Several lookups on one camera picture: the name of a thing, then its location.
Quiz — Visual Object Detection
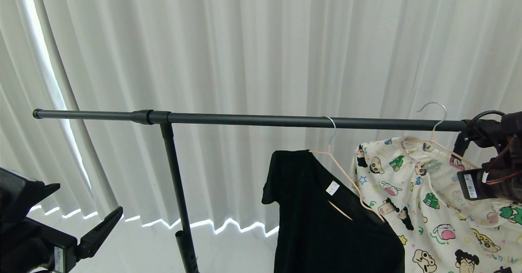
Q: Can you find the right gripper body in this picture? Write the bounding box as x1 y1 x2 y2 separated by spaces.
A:
457 168 522 203

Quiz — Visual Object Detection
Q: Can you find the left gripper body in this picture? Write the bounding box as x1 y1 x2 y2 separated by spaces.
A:
24 220 79 273

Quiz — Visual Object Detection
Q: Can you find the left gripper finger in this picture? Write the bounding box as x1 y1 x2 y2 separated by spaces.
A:
76 206 124 261

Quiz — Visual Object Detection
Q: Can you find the cream printed garment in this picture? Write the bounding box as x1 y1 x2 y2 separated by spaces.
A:
352 136 522 273

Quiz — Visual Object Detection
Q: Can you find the pink clothes hanger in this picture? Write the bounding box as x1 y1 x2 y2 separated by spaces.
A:
308 116 386 223
402 102 482 170

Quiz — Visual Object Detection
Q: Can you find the black garment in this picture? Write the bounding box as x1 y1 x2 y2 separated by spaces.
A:
261 149 406 273

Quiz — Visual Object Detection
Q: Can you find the black clothes rack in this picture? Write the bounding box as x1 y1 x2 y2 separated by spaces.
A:
33 109 506 273

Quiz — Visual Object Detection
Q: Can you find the white curtain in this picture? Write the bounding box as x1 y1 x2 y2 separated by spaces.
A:
0 0 522 239

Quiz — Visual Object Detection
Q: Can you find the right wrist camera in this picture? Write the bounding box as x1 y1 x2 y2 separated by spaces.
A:
465 118 506 148

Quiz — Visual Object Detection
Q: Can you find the black cable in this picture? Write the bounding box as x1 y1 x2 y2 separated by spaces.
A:
465 110 506 131

